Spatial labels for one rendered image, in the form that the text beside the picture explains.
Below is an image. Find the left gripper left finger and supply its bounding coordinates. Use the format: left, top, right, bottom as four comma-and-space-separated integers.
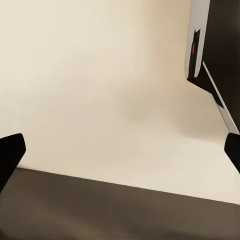
0, 133, 26, 193

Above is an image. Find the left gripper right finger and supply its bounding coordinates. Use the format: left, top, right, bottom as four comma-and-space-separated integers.
224, 133, 240, 172

